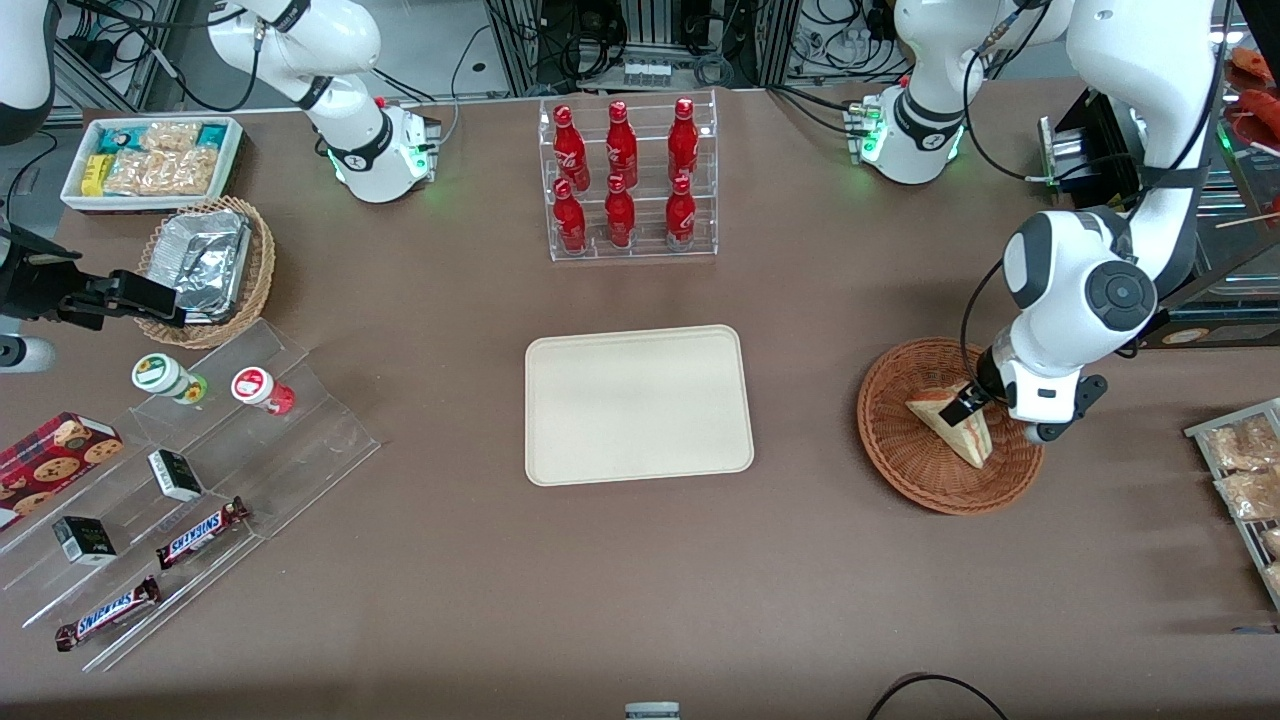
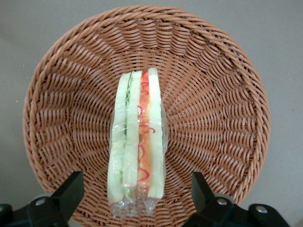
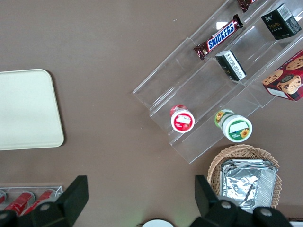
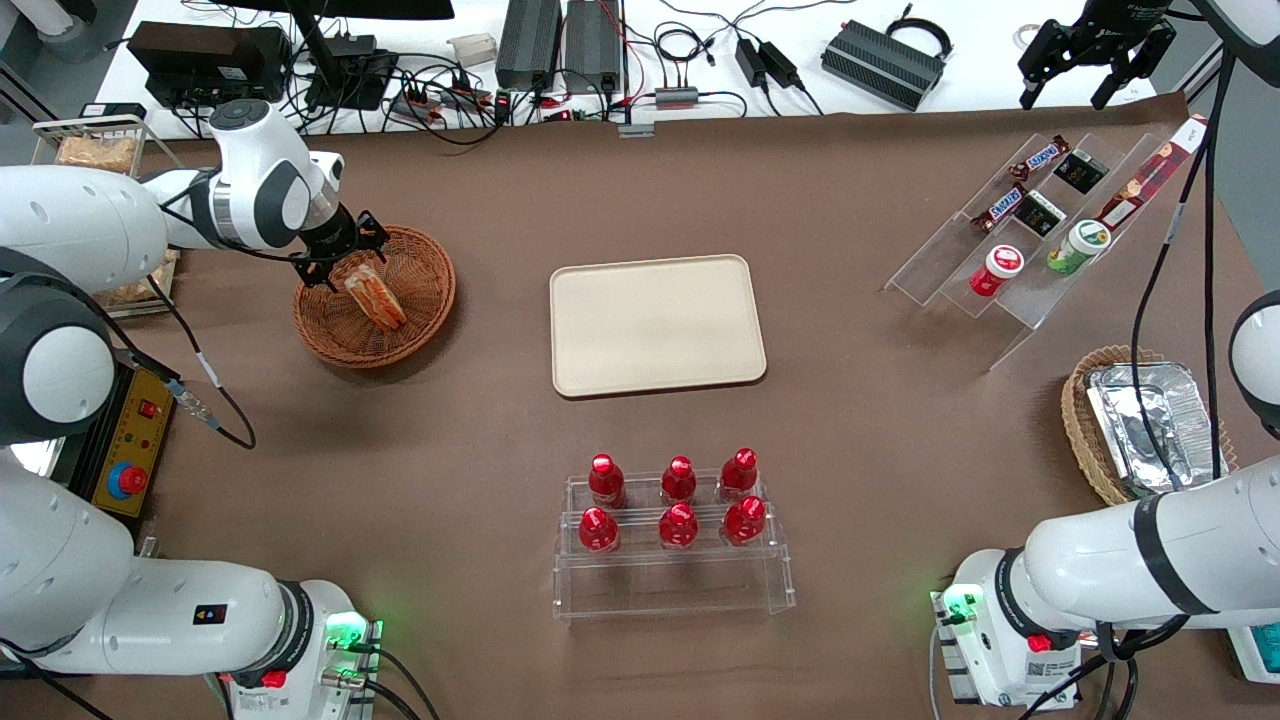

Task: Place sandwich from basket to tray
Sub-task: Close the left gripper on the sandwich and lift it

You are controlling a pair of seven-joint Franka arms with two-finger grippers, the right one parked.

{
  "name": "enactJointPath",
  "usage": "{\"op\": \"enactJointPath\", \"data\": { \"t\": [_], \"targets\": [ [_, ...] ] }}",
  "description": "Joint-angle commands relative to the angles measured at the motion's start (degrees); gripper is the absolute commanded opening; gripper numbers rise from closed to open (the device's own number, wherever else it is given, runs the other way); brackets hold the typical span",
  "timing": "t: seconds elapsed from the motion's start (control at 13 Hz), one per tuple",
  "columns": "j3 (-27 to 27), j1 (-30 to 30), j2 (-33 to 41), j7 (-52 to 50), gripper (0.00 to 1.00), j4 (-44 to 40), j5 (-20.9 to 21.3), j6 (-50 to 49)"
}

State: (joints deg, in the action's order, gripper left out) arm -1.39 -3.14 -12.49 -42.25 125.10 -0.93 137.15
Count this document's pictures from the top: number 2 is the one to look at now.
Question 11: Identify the triangle sandwich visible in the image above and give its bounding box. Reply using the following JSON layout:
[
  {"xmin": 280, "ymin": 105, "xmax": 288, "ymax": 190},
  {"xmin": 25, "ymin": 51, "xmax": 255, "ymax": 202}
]
[{"xmin": 107, "ymin": 68, "xmax": 169, "ymax": 219}]

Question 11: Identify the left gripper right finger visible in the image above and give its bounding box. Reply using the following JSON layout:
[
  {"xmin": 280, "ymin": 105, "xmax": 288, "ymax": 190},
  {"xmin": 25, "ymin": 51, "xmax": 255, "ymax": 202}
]
[{"xmin": 182, "ymin": 172, "xmax": 240, "ymax": 227}]

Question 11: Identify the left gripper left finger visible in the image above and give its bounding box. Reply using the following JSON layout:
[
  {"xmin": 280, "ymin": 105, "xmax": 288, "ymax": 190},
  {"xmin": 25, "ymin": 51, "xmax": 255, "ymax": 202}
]
[{"xmin": 26, "ymin": 171, "xmax": 85, "ymax": 227}]

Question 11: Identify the round brown wicker basket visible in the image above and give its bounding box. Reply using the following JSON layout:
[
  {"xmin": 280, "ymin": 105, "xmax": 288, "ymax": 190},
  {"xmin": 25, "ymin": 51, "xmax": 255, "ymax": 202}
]
[{"xmin": 23, "ymin": 5, "xmax": 271, "ymax": 227}]

